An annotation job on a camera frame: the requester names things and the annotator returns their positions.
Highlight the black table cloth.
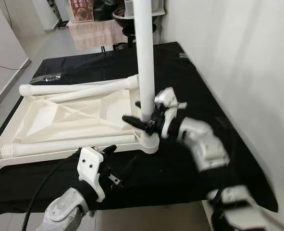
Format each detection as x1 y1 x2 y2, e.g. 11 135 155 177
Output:
0 42 278 217

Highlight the white plastic table top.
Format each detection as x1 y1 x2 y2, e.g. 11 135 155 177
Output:
0 86 161 174

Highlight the black round stool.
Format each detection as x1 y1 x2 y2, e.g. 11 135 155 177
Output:
114 23 158 51

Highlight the black bowl with steel rim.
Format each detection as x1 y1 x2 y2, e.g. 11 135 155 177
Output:
112 7 158 26

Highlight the clear plastic wrap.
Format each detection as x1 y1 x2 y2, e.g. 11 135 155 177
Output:
31 72 62 85

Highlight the black plastic bag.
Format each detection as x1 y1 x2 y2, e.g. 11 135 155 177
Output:
93 0 119 21

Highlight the red printed box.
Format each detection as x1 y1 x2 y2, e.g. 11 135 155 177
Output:
68 0 94 22

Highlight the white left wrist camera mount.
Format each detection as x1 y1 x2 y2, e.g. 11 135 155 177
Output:
77 146 107 203

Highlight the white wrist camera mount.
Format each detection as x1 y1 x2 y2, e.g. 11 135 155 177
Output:
77 146 107 203
154 87 188 139

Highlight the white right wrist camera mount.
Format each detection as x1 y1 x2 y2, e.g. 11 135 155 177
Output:
154 87 188 139

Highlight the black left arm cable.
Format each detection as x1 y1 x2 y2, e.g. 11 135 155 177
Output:
22 149 82 231

